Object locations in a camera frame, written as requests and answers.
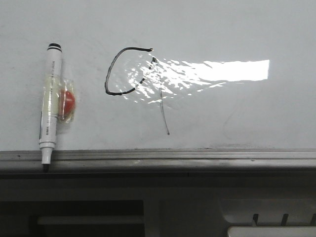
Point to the white whiteboard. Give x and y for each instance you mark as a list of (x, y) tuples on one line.
[(163, 73)]

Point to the white black whiteboard marker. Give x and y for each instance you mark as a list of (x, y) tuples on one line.
[(50, 104)]

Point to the grey aluminium whiteboard frame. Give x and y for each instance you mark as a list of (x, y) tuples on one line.
[(16, 164)]

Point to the red magnet taped to marker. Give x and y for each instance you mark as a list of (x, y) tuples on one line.
[(67, 101)]

